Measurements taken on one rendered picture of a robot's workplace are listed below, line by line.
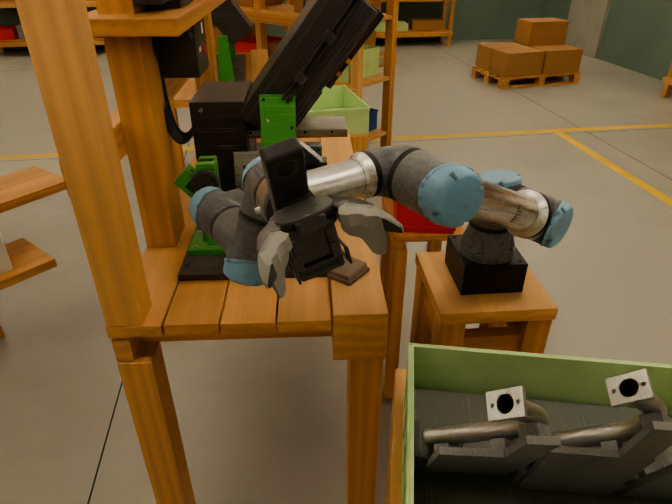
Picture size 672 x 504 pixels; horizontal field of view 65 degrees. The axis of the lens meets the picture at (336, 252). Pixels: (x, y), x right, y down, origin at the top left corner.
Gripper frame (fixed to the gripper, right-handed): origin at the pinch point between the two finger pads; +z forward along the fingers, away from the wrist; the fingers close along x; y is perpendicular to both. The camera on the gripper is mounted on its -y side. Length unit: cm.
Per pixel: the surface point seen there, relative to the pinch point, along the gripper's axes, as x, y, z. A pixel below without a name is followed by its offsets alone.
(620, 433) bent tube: -34, 48, 1
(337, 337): -7, 57, -61
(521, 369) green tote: -37, 58, -27
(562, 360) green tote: -44, 57, -23
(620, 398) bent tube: -30.5, 34.7, 5.2
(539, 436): -18.5, 35.8, 3.8
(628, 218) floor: -256, 186, -213
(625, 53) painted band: -655, 219, -612
